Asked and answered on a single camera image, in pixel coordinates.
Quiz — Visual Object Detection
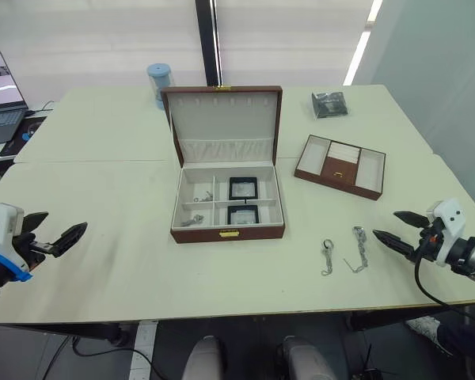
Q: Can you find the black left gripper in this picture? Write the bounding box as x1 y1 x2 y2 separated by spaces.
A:
10 211 89 275

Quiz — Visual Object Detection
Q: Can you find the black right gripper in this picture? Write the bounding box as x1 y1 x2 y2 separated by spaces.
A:
371 210 447 265

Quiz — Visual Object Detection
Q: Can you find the brown jewelry tray insert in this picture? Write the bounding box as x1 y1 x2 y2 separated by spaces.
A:
294 134 387 202

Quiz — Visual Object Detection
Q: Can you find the black square display case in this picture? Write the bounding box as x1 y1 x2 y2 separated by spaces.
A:
226 204 260 226
228 177 259 201

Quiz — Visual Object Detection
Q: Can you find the brown open jewelry box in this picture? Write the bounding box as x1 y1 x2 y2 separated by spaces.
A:
161 85 287 244

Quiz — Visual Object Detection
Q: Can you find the black mouse pad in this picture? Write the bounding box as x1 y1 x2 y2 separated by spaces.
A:
0 115 49 158

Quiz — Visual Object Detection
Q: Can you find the white grey sneaker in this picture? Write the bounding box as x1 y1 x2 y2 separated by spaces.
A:
405 314 453 354

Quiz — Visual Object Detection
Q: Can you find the dark trouser leg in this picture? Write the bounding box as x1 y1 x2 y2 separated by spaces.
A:
436 314 475 362

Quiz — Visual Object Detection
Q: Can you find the grey laptop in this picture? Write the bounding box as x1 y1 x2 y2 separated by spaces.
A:
0 50 29 148

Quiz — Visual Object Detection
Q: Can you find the black plastic bag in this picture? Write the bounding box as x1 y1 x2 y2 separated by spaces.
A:
310 91 351 120

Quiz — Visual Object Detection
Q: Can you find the small black floor device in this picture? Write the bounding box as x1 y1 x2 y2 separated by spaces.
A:
351 343 382 380

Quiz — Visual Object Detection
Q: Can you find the grey rounded shape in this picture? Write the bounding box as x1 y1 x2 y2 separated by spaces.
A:
180 335 227 380
275 335 338 380

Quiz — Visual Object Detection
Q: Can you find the blue lidded clear cylinder container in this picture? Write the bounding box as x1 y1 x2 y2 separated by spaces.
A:
146 63 173 111

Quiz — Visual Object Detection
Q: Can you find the long silver chain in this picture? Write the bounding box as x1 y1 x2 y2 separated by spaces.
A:
343 226 371 276

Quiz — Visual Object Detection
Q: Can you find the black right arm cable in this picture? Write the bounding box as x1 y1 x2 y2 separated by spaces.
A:
414 236 475 318

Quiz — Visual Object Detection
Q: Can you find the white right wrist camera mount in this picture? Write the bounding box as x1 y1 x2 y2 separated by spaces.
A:
424 197 466 267

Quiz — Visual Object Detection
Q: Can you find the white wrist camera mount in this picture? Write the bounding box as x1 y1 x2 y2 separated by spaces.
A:
0 202 33 283
424 197 466 267

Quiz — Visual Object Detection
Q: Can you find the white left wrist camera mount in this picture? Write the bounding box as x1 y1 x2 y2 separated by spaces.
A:
0 202 33 283

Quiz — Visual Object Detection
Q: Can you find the silver chain with ring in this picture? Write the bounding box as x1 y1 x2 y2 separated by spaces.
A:
320 238 336 277

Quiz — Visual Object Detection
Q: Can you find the black table leg frame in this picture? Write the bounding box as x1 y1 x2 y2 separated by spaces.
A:
0 321 132 348

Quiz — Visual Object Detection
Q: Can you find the black laptop cable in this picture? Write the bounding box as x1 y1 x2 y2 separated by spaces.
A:
25 100 57 119

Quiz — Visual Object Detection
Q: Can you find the black floor cable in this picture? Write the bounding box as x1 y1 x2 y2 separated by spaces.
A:
43 335 183 380

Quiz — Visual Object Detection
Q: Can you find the black window post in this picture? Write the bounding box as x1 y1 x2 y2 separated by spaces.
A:
194 0 224 89

